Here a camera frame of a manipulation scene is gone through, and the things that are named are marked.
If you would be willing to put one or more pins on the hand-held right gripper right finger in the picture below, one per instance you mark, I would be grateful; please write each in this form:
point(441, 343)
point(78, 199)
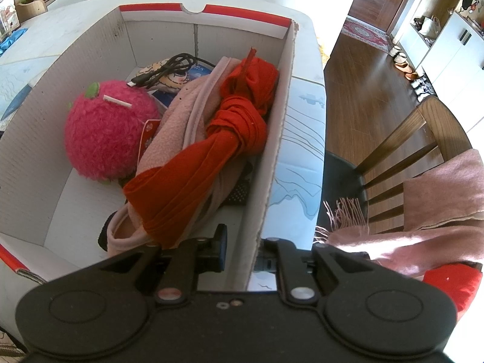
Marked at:
point(281, 261)

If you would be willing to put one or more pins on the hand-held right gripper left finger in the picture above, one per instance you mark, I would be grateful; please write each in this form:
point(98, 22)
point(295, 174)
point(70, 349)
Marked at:
point(224, 247)

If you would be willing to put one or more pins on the red knotted scarf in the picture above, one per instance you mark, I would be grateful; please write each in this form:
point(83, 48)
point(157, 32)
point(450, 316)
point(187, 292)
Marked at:
point(189, 181)

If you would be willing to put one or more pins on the pink fleece cloth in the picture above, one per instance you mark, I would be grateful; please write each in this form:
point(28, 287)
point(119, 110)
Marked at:
point(170, 128)

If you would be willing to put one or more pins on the pink plush strawberry toy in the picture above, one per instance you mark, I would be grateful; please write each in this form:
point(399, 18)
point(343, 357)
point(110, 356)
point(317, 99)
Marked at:
point(106, 132)

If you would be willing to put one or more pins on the cartoon printed pouch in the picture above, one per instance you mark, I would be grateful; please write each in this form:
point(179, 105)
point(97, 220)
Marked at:
point(176, 79)

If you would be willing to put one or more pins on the blue book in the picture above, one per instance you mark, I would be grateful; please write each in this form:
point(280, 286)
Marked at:
point(198, 71)

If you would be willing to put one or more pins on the white red-trimmed cardboard box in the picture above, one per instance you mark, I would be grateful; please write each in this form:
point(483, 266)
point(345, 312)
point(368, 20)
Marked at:
point(37, 166)

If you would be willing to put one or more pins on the black seat cushion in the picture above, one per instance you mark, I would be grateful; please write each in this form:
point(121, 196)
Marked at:
point(340, 181)

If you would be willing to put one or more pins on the line-printed table mat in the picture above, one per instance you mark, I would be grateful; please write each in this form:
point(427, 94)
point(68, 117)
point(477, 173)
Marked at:
point(298, 151)

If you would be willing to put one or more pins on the red cloth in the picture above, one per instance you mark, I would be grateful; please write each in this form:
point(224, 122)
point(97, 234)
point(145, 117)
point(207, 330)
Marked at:
point(453, 283)

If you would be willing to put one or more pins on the pink fringed scarf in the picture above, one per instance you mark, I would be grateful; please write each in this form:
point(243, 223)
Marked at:
point(446, 196)

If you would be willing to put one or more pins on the wooden chair with black cushion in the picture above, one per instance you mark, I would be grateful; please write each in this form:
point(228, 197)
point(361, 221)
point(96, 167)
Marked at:
point(442, 117)

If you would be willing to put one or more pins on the orange slippers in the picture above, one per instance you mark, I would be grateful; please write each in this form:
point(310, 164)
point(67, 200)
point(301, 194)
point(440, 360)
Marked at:
point(406, 68)

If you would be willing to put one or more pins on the white slippers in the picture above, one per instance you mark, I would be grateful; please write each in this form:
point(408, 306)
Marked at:
point(395, 51)

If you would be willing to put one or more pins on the red patterned rug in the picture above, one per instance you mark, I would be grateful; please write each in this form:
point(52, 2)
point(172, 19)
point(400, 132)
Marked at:
point(365, 32)

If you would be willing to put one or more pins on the white hall cabinet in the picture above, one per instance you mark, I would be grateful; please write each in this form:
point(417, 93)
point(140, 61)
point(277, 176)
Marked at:
point(446, 45)

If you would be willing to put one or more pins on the white tote bag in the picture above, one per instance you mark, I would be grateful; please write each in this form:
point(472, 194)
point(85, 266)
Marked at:
point(429, 26)

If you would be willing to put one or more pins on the blue cloth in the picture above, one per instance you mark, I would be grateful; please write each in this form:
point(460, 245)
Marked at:
point(13, 39)

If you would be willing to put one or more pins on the wooden tray box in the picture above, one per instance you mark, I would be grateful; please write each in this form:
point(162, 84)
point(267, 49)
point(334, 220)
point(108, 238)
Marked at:
point(32, 9)

